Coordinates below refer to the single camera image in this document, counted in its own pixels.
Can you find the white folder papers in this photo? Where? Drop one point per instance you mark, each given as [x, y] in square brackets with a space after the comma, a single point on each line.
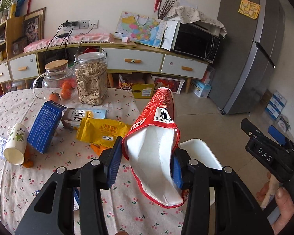
[170, 35]

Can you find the red snack bag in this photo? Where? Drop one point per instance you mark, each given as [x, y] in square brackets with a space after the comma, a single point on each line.
[148, 146]

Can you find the person's right hand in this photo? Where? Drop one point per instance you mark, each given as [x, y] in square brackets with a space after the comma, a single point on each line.
[286, 207]

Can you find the glass jar of seeds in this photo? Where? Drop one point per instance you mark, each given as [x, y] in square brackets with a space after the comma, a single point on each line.
[91, 77]

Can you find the wall power socket strip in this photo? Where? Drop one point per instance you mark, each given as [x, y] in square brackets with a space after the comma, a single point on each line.
[80, 24]

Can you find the white trash bin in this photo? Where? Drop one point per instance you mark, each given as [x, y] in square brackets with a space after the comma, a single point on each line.
[196, 149]

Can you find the orange tangerine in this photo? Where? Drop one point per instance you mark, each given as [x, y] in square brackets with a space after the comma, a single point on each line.
[66, 94]
[66, 85]
[54, 96]

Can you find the yellow snack wrapper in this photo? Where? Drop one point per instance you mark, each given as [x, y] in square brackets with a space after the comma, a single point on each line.
[101, 131]

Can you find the blue cardboard box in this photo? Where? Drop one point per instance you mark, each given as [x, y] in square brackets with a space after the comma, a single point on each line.
[45, 125]

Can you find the grey refrigerator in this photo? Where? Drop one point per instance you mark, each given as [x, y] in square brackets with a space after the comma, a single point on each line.
[247, 55]

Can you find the pink cloth runner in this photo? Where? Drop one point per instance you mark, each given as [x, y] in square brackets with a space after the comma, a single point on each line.
[76, 39]

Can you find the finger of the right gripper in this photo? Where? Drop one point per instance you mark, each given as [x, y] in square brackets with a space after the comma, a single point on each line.
[280, 138]
[258, 143]

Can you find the floral cloth on microwave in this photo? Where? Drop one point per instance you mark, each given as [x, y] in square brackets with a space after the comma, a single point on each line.
[186, 14]

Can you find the blue white carton box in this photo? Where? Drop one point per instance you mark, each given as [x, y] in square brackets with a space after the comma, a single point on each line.
[200, 89]

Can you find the white paper cup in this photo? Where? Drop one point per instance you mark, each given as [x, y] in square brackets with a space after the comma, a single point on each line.
[14, 150]

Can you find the yellow cardboard box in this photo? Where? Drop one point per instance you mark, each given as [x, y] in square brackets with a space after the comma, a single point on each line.
[141, 85]

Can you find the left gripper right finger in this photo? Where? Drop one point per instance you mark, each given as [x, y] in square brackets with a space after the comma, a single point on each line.
[237, 211]

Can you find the colourful map board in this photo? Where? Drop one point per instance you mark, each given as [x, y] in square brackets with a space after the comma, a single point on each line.
[140, 29]

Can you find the red picture gift box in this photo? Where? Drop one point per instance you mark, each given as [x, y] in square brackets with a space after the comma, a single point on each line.
[175, 85]

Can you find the wooden shelf unit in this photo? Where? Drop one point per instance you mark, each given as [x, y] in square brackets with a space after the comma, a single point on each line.
[11, 31]

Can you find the yellow paper note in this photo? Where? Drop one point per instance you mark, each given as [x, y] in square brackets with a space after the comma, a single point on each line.
[249, 9]

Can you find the orange peel piece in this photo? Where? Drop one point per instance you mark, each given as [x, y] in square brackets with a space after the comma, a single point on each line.
[28, 163]

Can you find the framed cat picture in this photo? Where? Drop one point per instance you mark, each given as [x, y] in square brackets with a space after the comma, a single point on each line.
[33, 25]

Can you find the glass teapot bamboo lid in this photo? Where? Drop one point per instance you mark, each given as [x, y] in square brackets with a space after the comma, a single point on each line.
[56, 72]

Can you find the white wooden tv cabinet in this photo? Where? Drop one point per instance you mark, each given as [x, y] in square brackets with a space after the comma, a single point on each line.
[121, 58]

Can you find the light blue milk carton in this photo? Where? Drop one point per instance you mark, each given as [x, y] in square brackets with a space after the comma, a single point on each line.
[72, 118]

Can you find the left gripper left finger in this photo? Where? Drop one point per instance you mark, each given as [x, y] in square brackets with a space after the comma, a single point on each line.
[51, 212]

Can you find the black microwave oven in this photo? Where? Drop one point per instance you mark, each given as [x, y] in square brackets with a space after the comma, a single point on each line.
[191, 39]

